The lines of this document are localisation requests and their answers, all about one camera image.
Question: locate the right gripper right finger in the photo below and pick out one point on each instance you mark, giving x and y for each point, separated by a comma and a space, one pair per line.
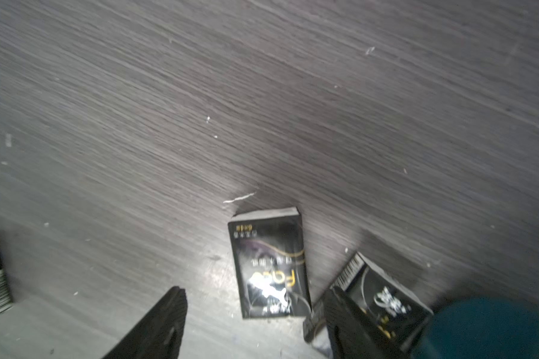
351, 333

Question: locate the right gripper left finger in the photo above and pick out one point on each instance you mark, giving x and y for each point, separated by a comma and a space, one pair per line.
159, 333

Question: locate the teal plastic storage box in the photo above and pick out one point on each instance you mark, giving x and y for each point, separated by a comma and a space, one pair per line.
481, 328

